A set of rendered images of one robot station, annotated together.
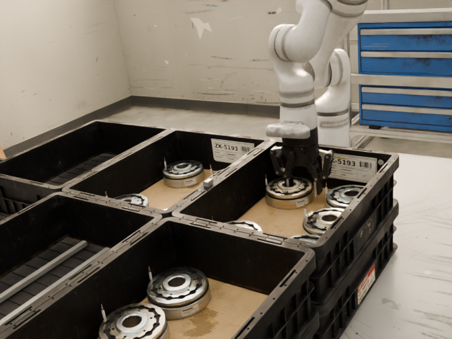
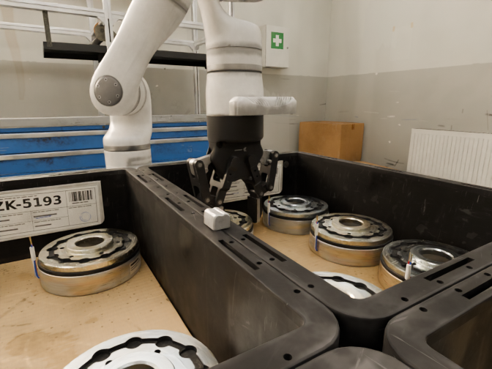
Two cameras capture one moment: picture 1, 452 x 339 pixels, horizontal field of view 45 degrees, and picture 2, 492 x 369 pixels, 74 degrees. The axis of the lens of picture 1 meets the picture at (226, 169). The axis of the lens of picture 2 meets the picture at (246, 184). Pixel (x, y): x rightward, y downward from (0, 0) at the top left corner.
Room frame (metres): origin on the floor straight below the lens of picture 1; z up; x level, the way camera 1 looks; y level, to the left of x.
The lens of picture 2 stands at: (0.88, 0.24, 1.02)
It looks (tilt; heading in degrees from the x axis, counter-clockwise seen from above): 14 degrees down; 293
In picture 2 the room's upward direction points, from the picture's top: straight up
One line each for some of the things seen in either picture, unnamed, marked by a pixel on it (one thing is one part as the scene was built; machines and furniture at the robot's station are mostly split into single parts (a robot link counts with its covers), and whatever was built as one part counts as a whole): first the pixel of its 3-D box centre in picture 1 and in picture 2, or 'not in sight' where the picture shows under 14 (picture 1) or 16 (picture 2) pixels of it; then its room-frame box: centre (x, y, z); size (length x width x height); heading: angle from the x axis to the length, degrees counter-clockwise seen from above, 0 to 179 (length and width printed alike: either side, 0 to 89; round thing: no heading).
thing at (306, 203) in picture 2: (351, 194); (295, 202); (1.00, -0.25, 0.86); 0.05 x 0.05 x 0.01
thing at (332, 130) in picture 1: (331, 141); (132, 188); (1.37, -0.29, 0.84); 0.09 x 0.09 x 0.17; 43
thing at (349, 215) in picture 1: (292, 187); (308, 192); (0.95, -0.12, 0.92); 0.40 x 0.30 x 0.02; 144
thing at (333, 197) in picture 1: (351, 196); (295, 205); (1.00, -0.25, 0.86); 0.10 x 0.10 x 0.01
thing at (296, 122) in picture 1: (294, 114); (243, 89); (1.05, -0.15, 1.03); 0.11 x 0.09 x 0.06; 149
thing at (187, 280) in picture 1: (177, 282); not in sight; (0.76, 0.10, 0.86); 0.05 x 0.05 x 0.01
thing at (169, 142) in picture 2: not in sight; (179, 162); (2.21, -1.71, 0.60); 0.72 x 0.03 x 0.56; 54
